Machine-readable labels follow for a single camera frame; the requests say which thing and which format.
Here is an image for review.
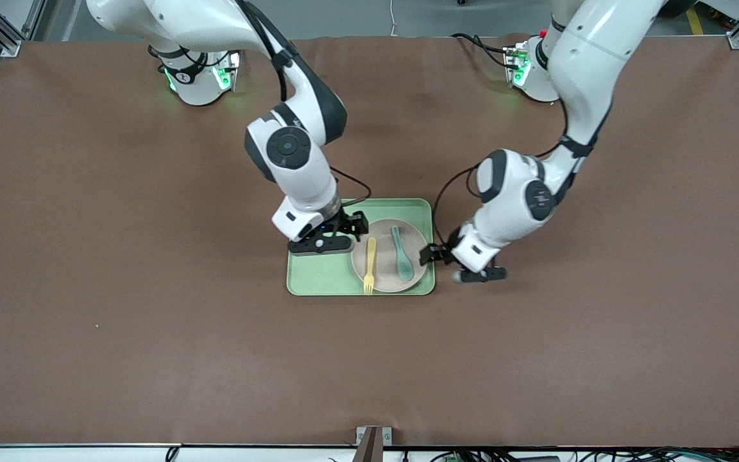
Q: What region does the yellow plastic fork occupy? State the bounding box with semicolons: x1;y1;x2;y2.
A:
363;237;377;296

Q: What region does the light green plastic tray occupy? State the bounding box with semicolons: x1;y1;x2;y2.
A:
285;198;436;296

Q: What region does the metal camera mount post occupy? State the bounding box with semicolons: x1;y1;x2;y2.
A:
355;426;393;462

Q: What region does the black arm base cable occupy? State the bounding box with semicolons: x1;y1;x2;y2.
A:
450;32;519;69

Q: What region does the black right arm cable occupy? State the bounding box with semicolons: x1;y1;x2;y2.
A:
232;0;372;209

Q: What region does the brown table cloth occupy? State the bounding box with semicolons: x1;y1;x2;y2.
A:
0;33;739;449

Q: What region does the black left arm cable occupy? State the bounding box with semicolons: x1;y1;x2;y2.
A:
432;96;569;248

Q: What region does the beige round plate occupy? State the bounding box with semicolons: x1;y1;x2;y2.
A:
351;219;430;293

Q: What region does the teal plastic spoon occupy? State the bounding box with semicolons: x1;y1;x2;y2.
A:
390;225;415;284

